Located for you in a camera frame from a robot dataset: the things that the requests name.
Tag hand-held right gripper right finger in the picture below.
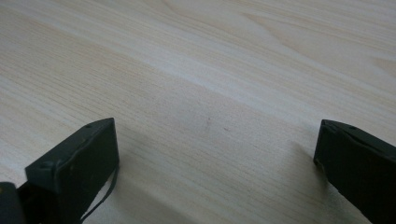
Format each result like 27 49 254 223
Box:
313 119 396 224

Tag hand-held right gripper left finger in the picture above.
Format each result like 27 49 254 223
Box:
17 118 120 224

